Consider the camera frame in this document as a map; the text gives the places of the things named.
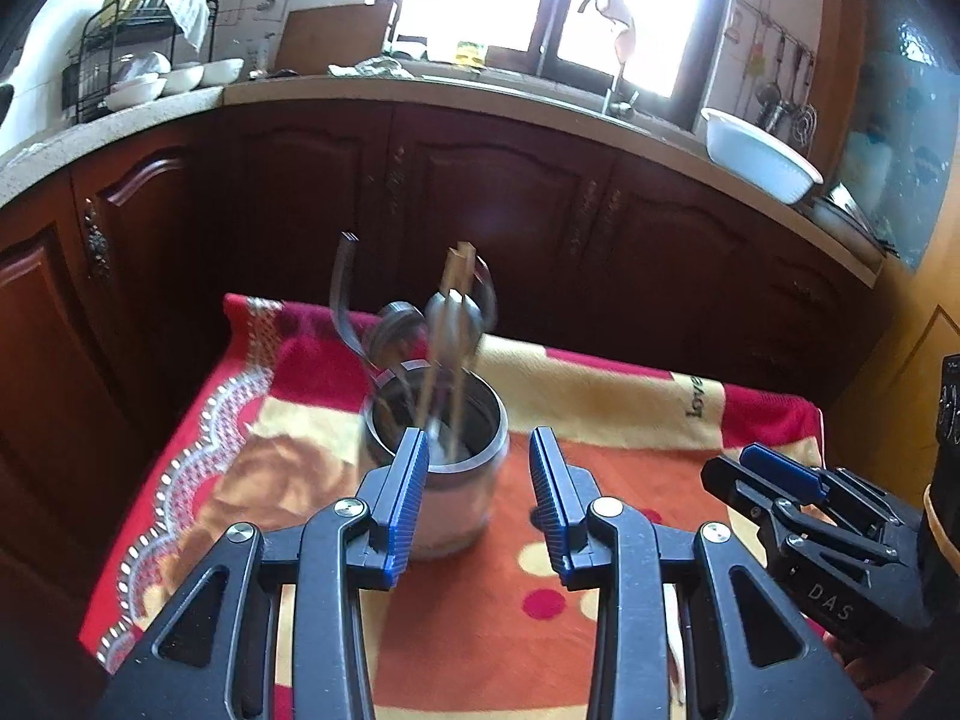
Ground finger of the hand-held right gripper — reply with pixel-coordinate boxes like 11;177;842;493
740;443;833;507
700;456;785;530

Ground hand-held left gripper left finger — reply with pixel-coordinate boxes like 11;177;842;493
94;427;431;720

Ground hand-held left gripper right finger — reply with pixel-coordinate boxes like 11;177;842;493
529;427;875;720

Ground white steel-rimmed jar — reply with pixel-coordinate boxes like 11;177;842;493
361;361;510;563

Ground round-bowl steel spoon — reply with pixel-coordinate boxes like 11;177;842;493
370;301;430;374

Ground steel table knife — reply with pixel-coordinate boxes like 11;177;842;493
332;231;385;377

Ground steel fork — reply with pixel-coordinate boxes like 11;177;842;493
471;258;499;329

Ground hanging kitchen utensils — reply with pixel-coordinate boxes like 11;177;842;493
752;28;820;149

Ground red floral printed blanket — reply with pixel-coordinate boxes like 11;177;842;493
79;292;826;720

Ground steel basin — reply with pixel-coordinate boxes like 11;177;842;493
805;180;899;257

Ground white plastic basin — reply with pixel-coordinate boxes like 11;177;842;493
700;106;824;206

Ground dark wooden kitchen cabinets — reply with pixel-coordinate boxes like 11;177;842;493
0;99;960;616

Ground blue patterned glass door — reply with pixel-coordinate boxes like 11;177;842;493
835;0;959;272

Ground speckled stone countertop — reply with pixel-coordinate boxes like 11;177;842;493
0;64;887;287

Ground crumpled dishcloth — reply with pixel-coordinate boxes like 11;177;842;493
328;55;414;79

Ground steel faucet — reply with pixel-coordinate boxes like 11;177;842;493
576;0;641;119

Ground wooden cutting board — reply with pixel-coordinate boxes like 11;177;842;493
273;1;396;77

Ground kitchen window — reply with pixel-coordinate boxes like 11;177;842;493
373;0;742;104

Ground white cloth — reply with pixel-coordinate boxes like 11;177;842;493
160;0;212;55

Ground brass cabinet handle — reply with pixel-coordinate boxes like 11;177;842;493
82;199;112;282

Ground black wire dish rack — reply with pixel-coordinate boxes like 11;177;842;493
63;0;219;123

